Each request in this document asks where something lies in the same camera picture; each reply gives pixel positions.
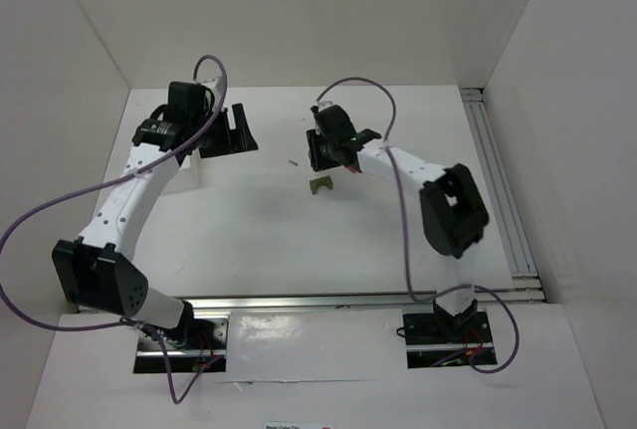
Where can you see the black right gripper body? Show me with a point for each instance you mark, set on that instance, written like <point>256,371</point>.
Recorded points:
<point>315,150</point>

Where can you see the green arch wood block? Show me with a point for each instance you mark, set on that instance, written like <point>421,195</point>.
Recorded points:
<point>323,182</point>

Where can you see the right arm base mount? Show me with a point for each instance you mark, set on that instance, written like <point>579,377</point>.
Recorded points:
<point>427,346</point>

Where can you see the aluminium front rail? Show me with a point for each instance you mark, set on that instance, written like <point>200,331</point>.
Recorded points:
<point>278,303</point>

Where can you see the white paper label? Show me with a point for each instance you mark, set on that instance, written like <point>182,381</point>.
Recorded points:
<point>295,425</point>

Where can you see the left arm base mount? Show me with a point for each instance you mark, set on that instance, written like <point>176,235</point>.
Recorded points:
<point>202,348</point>

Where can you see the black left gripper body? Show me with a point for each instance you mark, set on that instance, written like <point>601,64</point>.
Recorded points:
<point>225,135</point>

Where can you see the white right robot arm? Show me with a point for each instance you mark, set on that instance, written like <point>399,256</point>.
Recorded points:
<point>453,213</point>

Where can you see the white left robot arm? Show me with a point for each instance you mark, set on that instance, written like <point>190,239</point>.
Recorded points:
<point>96,270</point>

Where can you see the aluminium side rail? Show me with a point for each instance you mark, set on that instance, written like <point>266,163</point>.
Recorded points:
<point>526,281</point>

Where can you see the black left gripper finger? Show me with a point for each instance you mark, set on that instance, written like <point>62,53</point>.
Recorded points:
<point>241,137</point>
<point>217,140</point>

